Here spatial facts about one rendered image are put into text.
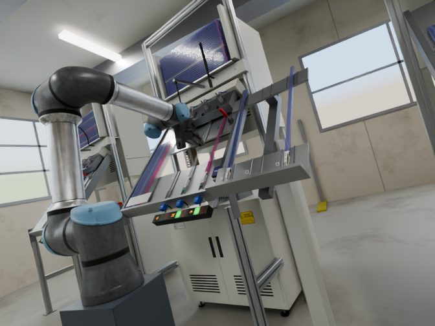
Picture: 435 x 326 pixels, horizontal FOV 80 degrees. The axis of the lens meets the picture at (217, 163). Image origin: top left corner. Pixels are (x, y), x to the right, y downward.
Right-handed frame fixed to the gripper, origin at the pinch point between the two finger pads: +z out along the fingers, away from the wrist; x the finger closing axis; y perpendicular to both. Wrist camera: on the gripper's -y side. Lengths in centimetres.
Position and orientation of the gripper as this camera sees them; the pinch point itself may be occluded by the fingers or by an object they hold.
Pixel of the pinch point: (200, 145)
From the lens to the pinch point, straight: 137.1
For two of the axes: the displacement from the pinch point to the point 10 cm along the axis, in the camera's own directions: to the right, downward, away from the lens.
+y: 1.2, -8.5, 5.2
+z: 6.2, 4.7, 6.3
